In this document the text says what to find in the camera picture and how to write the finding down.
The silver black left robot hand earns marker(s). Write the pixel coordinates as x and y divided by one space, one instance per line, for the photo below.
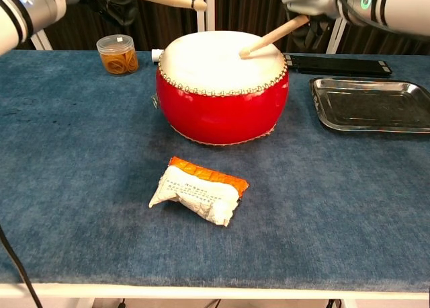
117 8

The plain wooden drumstick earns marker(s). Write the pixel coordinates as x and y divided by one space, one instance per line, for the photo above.
268 39

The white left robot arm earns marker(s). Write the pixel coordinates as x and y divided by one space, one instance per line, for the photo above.
30 8

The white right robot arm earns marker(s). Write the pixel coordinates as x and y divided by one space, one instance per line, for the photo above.
396 8

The dark pleated curtain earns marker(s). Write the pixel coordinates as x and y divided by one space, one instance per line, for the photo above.
386 42
248 5
158 25

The clear jar of rubber bands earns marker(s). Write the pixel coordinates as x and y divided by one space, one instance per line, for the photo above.
117 59

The black flat folded stand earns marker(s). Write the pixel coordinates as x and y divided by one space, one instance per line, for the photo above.
336 66

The steel rectangular tray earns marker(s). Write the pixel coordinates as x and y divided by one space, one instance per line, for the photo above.
369 106

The red drum with white head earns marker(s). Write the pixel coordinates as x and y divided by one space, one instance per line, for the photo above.
221 106

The blue table cloth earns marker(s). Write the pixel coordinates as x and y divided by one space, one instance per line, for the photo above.
84 187

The white orange crumpled packet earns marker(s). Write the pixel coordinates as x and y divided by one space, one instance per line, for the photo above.
198 193

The white frame post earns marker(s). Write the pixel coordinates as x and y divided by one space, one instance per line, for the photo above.
42 40
336 35
205 19

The white table frame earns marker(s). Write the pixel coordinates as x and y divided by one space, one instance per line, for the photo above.
201 293

